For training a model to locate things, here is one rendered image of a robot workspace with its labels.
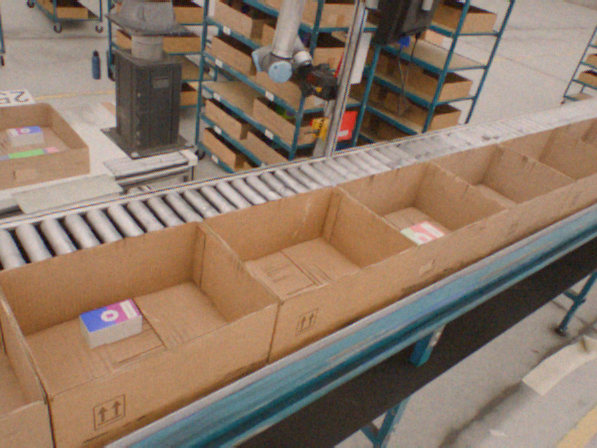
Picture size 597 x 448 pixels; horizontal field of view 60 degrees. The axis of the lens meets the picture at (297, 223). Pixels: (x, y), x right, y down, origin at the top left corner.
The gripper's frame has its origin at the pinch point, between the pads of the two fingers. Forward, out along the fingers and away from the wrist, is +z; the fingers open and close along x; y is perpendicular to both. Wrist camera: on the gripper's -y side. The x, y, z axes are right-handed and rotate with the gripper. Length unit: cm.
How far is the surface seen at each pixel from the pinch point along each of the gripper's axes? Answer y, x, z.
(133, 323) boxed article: -34, 115, 65
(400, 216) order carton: -28, 27, 61
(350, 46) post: -25.0, 2.0, -6.6
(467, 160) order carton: -37, -5, 53
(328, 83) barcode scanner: -10.9, 6.6, -1.5
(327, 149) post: 11.5, 2.0, 14.8
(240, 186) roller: 12, 49, 22
